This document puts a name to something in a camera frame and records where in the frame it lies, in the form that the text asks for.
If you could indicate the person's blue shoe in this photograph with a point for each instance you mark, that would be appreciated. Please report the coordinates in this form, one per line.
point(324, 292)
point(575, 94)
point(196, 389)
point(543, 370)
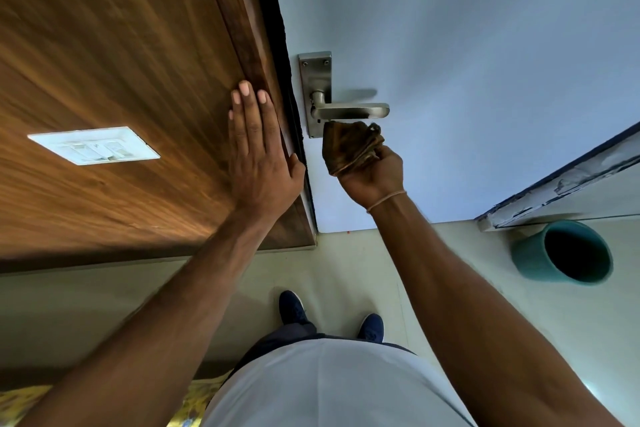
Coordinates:
point(292, 309)
point(371, 327)

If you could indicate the person's left hand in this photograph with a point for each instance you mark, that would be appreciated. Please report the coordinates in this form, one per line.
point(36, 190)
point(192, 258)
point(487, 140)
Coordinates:
point(260, 166)

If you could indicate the yellow patterned cloth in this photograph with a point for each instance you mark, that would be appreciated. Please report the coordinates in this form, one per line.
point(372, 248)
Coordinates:
point(20, 406)

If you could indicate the person's left forearm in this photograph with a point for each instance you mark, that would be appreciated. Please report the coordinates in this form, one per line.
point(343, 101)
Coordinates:
point(165, 331)

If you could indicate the teal plastic bucket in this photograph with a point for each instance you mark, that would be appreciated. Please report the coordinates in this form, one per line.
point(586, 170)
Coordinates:
point(527, 254)

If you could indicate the thin pink wristband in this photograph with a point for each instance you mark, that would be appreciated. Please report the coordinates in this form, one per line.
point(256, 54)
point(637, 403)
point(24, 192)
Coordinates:
point(385, 200)

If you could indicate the white switch plate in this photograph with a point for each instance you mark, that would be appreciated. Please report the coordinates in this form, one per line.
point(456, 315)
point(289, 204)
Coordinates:
point(90, 144)

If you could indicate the person's dark trousers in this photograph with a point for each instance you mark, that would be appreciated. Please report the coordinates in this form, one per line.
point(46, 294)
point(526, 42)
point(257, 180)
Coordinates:
point(280, 341)

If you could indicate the person's white shirt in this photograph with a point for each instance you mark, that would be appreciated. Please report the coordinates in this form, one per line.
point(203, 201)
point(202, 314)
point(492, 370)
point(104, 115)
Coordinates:
point(330, 386)

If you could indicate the brown cleaning cloth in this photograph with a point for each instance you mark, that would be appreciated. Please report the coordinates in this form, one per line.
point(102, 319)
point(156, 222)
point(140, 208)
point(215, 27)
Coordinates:
point(350, 146)

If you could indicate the person's right blue shoe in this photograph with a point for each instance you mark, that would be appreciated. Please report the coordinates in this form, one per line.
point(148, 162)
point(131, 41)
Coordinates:
point(371, 327)

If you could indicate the pale blue door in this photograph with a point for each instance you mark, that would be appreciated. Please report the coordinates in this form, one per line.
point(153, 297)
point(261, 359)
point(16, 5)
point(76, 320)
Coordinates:
point(475, 41)

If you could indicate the person's right hand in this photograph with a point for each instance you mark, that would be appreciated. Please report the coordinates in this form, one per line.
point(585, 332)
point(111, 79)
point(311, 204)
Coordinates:
point(375, 179)

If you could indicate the person's right forearm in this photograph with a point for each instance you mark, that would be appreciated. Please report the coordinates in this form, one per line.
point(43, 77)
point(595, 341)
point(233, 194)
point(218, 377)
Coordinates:
point(475, 316)

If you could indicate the person's left blue shoe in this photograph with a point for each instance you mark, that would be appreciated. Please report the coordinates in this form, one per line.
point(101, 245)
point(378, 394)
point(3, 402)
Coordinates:
point(292, 309)

